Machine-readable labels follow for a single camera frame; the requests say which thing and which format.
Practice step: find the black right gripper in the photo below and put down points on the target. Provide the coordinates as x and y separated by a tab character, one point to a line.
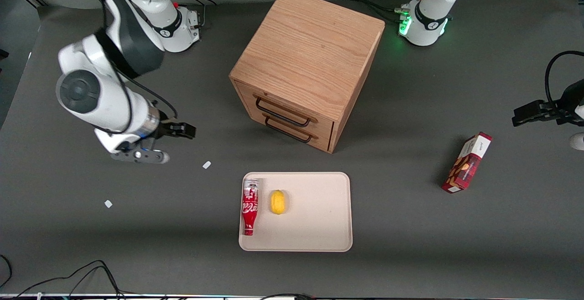
167	129

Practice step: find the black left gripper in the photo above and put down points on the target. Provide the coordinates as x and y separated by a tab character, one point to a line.
569	102

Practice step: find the red coke bottle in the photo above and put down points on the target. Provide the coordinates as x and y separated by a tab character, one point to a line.
250	206

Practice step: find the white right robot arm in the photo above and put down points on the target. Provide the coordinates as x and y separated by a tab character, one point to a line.
105	103

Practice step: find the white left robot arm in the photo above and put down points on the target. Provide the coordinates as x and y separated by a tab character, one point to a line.
429	17

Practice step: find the beige rectangular tray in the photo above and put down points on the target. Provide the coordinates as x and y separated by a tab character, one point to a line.
315	218

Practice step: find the red snack box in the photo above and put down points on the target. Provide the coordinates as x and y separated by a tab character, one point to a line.
465	165

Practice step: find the yellow lemon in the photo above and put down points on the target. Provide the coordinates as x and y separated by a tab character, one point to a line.
277	202

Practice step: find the wooden drawer cabinet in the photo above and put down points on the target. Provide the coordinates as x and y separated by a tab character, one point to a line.
310	49

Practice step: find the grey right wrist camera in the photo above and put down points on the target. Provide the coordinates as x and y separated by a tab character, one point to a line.
141	155

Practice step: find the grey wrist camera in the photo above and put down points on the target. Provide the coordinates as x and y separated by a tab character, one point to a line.
578	141
141	155

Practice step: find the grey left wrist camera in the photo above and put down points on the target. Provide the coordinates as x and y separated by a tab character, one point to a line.
578	141

